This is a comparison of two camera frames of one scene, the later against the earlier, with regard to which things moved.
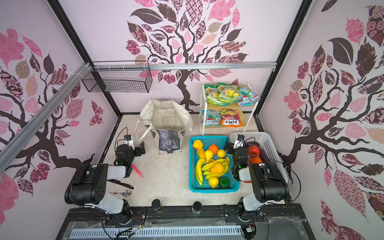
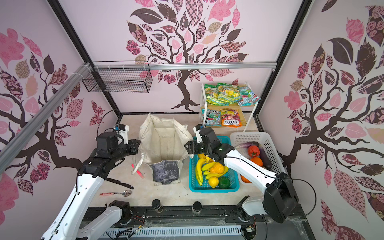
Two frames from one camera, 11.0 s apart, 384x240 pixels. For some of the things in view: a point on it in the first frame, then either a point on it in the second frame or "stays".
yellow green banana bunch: [225, 162] stays
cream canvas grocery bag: [168, 119] → [162, 142]
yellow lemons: [217, 168] stays
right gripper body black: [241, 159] → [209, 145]
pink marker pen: [137, 170] stays
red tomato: [253, 151] stays
